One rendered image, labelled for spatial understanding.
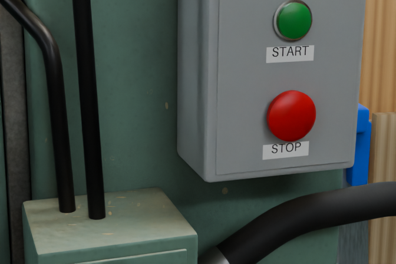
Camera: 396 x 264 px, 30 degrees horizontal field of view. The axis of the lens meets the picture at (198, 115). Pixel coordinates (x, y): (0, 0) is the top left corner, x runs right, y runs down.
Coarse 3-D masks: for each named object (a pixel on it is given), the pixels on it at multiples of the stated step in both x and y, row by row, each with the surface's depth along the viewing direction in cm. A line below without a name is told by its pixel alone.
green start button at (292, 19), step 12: (288, 0) 41; (300, 0) 41; (276, 12) 41; (288, 12) 41; (300, 12) 41; (276, 24) 41; (288, 24) 41; (300, 24) 41; (288, 36) 41; (300, 36) 41
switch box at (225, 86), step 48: (192, 0) 42; (240, 0) 40; (336, 0) 42; (192, 48) 43; (240, 48) 41; (336, 48) 43; (192, 96) 44; (240, 96) 42; (336, 96) 44; (192, 144) 44; (240, 144) 42; (336, 144) 45
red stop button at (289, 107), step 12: (276, 96) 42; (288, 96) 42; (300, 96) 42; (276, 108) 42; (288, 108) 42; (300, 108) 42; (312, 108) 42; (276, 120) 42; (288, 120) 42; (300, 120) 42; (312, 120) 43; (276, 132) 42; (288, 132) 42; (300, 132) 42
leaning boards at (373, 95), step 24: (384, 0) 176; (384, 24) 178; (384, 48) 179; (384, 72) 180; (360, 96) 180; (384, 96) 181; (384, 120) 169; (384, 144) 170; (384, 168) 172; (384, 240) 176
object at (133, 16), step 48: (48, 0) 43; (96, 0) 44; (144, 0) 45; (96, 48) 45; (144, 48) 46; (144, 96) 46; (48, 144) 45; (144, 144) 47; (48, 192) 46; (192, 192) 49; (240, 192) 50; (288, 192) 52; (336, 240) 54
